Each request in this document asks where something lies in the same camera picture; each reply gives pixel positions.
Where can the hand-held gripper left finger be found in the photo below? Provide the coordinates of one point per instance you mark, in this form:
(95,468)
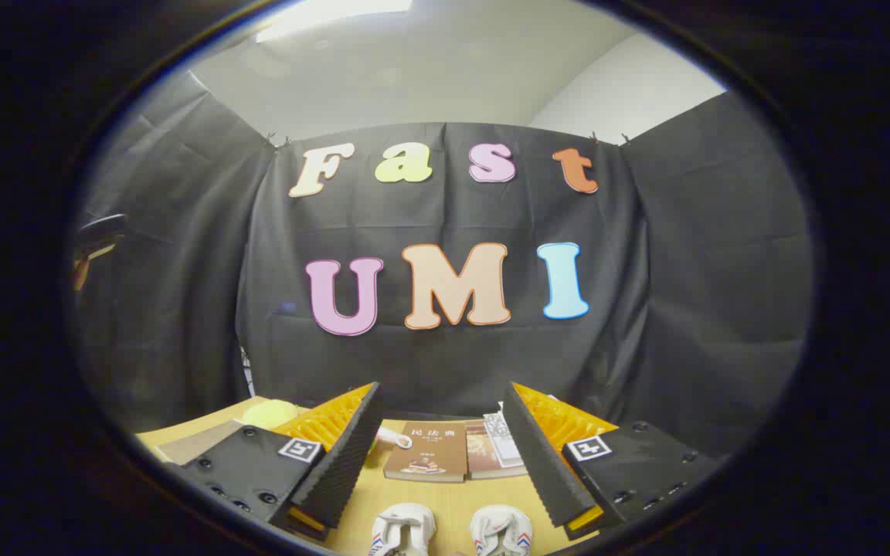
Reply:
(348,463)

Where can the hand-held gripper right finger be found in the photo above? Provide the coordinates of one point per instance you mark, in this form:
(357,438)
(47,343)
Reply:
(541,463)

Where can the white canvas shoe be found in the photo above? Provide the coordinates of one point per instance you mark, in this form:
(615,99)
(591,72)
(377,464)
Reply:
(501,529)
(402,525)

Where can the beige fabric storage box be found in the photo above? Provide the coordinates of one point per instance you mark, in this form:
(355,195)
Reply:
(198,444)

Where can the white patterned book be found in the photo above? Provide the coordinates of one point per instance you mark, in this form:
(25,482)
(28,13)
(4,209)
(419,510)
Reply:
(501,440)

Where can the pink plush toy green shorts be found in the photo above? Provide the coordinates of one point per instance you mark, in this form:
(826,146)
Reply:
(395,439)

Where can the thick brown book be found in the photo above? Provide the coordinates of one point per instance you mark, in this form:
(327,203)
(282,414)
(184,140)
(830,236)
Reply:
(480,455)

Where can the brown book with illustration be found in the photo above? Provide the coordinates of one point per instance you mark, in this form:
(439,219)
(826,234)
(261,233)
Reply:
(426,452)

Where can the yellow plush fruit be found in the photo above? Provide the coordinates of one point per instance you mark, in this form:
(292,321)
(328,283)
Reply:
(267,415)

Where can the black backdrop cloth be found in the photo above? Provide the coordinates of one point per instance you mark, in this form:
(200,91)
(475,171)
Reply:
(646,270)

